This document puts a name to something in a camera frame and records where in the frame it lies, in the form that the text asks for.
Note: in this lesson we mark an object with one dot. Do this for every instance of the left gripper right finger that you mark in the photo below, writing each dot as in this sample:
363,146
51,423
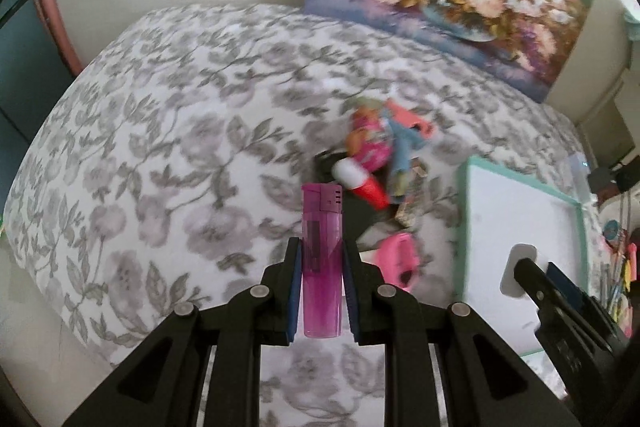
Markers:
443,365

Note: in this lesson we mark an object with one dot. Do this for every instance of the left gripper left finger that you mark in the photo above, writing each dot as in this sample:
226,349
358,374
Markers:
202,367

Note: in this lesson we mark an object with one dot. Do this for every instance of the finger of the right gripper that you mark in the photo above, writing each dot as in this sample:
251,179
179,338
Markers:
570,291
537,285

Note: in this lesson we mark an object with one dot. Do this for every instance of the white charger cube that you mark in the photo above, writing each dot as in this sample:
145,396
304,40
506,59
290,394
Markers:
517,274

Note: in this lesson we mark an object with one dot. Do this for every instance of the pink smart watch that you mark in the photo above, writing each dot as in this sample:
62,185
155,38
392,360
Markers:
398,260

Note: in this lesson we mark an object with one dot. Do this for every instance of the black charger block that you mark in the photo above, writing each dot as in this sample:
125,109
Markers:
358,215

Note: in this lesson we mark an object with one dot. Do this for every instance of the orange blue toy knife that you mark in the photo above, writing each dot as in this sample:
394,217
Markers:
400,165

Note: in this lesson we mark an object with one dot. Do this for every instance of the red white glue bottle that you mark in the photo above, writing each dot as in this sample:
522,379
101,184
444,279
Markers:
360,182

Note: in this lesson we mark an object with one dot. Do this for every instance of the purple translucent lighter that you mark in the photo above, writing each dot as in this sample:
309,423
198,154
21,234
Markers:
322,228

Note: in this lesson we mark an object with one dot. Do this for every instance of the colourful stationery pile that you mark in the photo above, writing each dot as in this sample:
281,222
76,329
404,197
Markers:
619,286

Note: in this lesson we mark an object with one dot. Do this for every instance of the teal white shallow box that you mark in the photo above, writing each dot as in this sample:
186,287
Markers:
507,217

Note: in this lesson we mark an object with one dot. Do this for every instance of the white power strip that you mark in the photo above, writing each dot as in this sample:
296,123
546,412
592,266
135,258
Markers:
579,168

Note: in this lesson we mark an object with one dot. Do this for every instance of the black plugged power adapter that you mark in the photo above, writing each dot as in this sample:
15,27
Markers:
623,178

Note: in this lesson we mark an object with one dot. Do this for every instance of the greek pattern lighter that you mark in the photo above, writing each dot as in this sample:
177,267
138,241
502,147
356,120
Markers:
409,207

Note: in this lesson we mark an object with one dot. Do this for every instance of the pink blue green toy knife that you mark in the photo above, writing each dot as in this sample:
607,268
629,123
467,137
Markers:
405,125

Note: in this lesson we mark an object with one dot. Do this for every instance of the floral grey white blanket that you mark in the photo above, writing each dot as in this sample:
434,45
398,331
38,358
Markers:
171,170

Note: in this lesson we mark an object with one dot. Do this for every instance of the pink chair frame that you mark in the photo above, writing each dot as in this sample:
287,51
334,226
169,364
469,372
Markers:
52,20

